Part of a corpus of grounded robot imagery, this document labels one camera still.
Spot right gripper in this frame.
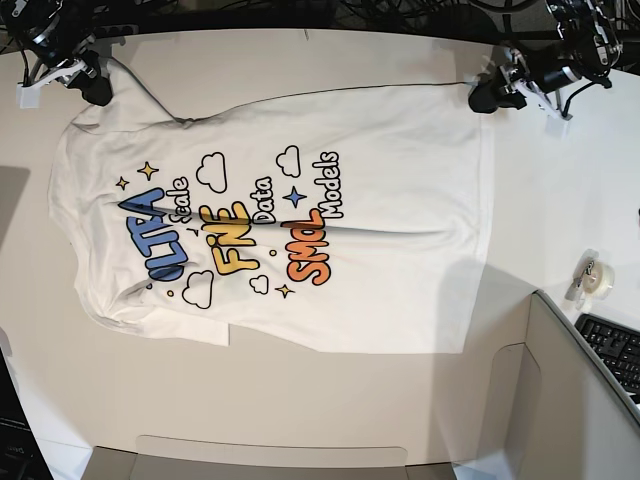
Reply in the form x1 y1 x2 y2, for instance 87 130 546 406
27 37 125 106

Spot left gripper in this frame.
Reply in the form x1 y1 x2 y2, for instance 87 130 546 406
468 47 573 120

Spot grey front partition panel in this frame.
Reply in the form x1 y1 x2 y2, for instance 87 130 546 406
82 435 456 479

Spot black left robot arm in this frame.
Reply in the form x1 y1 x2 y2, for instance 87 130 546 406
468 1 623 121

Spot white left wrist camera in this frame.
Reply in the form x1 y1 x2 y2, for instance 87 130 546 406
545 115 571 138

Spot grey right partition panel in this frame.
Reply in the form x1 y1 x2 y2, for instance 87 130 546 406
453 291 639 479

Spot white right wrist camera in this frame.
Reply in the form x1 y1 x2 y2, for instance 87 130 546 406
16 83 41 109

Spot white printed t-shirt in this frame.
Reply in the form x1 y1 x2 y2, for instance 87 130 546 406
48 62 494 354

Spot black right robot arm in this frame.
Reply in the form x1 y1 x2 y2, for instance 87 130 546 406
1 1 113 109

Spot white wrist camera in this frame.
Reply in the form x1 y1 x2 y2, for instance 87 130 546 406
545 115 571 138
16 83 41 109

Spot grey partition panel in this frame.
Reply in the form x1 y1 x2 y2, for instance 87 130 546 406
82 435 456 479
453 291 639 479

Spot clear tape dispenser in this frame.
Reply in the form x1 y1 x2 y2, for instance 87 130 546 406
565 249 615 302

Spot black computer keyboard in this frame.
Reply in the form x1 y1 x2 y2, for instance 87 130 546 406
574 314 640 404

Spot black background cables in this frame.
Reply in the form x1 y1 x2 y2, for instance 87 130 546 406
0 0 640 66

